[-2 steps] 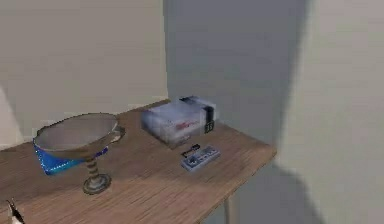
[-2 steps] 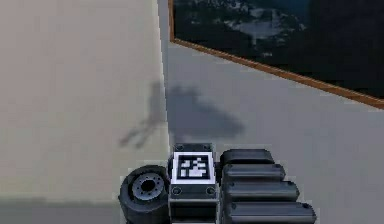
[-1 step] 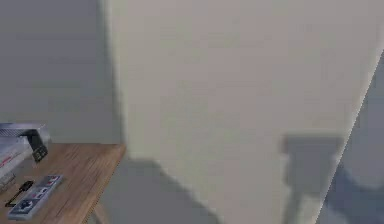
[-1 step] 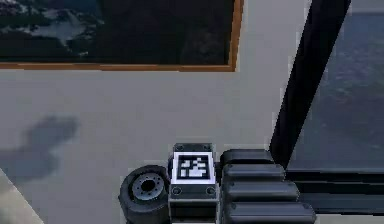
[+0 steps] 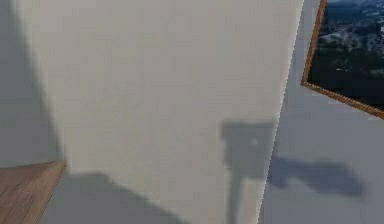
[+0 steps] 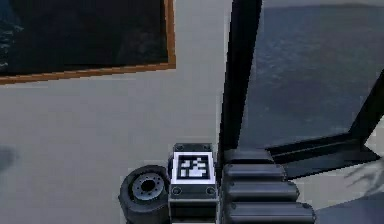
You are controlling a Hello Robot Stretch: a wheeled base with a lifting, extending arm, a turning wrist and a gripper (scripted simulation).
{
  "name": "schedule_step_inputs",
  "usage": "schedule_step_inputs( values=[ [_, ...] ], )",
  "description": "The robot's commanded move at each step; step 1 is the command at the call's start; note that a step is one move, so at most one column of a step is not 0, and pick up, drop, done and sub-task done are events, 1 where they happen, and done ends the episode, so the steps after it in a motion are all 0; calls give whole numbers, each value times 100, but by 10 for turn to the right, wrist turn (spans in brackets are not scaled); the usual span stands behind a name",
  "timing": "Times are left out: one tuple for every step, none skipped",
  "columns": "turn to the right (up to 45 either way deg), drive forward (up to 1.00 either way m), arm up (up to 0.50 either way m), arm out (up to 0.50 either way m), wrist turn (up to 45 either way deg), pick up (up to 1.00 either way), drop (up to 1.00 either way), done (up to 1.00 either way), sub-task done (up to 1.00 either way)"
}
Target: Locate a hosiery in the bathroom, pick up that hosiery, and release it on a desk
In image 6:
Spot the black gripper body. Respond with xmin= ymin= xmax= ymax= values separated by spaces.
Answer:
xmin=118 ymin=164 xmax=172 ymax=224

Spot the dark wood-framed picture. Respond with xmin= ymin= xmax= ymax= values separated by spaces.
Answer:
xmin=0 ymin=0 xmax=177 ymax=86

